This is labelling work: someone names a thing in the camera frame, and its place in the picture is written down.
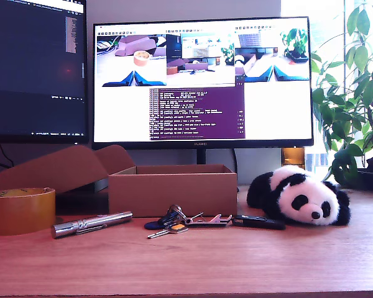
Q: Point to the silver laser pointer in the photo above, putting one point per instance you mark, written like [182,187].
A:
[93,223]

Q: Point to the brown cardboard box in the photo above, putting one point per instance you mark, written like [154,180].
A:
[174,192]

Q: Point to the key bunch with blue fob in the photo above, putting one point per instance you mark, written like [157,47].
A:
[172,217]

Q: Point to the silver bottle opener tool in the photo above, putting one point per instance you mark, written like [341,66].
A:
[209,220]

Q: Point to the Huawei computer monitor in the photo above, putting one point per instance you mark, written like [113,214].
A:
[273,108]

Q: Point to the black car key fob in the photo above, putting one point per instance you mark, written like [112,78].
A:
[258,222]

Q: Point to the black and white panda plush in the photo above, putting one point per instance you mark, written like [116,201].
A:
[298,198]

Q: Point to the green leafy houseplant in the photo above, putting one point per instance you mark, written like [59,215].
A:
[345,118]

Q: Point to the dark computer monitor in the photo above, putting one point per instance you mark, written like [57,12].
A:
[34,77]

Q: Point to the yellow-brown tape roll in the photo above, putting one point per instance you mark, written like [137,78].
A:
[18,214]

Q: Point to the dark plant pot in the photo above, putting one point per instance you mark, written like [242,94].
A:
[371,180]

